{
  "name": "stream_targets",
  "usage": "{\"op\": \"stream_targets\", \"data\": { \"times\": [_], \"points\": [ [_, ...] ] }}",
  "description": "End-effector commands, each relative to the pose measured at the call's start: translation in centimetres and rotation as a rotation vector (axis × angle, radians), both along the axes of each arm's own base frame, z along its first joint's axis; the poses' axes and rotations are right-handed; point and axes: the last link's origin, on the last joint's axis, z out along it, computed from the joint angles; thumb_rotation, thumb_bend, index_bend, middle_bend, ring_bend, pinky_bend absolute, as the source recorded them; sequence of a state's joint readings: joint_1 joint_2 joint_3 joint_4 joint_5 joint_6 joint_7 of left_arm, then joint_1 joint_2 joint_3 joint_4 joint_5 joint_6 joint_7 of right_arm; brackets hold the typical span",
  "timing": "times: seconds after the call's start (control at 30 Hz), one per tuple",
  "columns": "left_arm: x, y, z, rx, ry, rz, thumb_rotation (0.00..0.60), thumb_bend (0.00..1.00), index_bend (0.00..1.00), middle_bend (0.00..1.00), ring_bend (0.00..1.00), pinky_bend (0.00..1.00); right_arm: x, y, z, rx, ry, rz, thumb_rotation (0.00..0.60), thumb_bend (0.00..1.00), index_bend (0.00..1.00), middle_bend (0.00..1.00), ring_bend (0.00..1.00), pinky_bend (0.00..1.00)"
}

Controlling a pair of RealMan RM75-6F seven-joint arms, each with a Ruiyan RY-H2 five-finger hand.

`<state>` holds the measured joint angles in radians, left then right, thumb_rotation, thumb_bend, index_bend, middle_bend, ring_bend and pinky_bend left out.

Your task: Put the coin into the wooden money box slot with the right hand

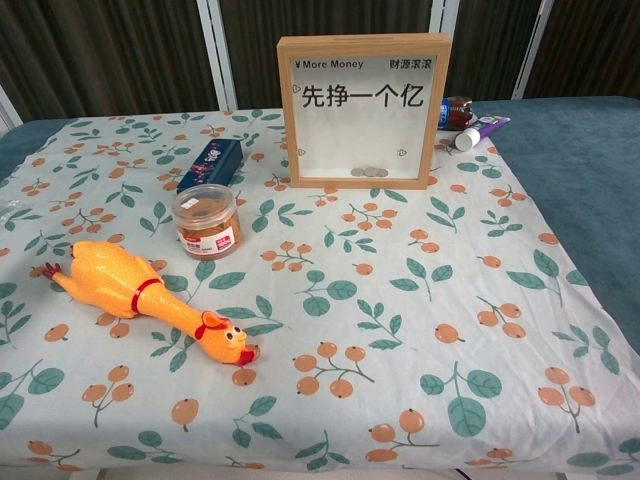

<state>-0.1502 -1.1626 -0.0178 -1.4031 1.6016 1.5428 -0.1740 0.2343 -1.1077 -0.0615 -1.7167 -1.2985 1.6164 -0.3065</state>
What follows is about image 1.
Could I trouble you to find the dark blue patterned box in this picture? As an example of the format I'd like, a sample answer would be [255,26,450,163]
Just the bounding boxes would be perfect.
[175,138,245,195]

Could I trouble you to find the floral leaf print tablecloth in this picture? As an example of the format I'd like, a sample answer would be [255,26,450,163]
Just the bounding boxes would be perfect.
[0,107,640,474]

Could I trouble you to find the yellow rubber chicken toy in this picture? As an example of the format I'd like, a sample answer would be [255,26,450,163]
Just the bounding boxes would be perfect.
[42,240,262,366]

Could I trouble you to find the wooden frame money box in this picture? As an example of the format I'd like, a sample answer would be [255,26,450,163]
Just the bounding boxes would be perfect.
[276,33,453,191]

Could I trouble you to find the purple toothpaste tube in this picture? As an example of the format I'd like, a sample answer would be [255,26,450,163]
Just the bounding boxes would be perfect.
[453,115,512,152]

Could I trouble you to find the dark slatted partition panel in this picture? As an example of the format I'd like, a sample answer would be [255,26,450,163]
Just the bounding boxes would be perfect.
[524,0,640,99]
[219,0,544,110]
[0,0,221,124]

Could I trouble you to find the clear jar brown contents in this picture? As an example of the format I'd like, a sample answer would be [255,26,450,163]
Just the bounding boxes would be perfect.
[171,183,244,262]

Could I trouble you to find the white partition frame post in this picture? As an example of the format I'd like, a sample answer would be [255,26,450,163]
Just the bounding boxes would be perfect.
[513,0,557,100]
[196,0,240,110]
[0,82,24,126]

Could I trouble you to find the small cola bottle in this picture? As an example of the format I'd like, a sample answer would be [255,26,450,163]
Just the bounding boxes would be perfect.
[438,96,474,132]

